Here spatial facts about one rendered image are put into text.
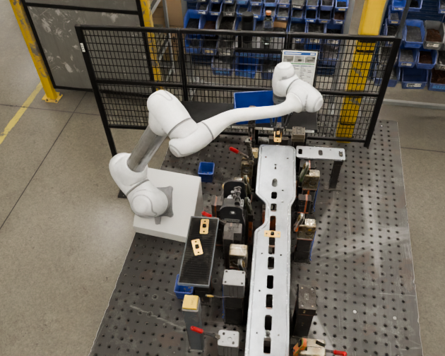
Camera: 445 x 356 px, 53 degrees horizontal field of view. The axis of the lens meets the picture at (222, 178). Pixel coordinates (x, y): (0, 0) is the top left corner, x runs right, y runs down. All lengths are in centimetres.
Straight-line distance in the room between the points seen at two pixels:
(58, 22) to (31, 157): 125
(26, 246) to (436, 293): 306
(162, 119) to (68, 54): 277
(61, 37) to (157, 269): 267
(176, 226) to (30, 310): 136
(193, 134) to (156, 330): 105
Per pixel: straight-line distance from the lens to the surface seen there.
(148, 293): 254
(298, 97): 208
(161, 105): 199
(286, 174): 261
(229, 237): 220
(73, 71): 477
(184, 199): 260
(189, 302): 197
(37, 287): 360
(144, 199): 238
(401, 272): 272
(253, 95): 292
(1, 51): 618
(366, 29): 279
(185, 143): 194
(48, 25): 458
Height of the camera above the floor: 291
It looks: 48 degrees down
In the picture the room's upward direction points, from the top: 2 degrees counter-clockwise
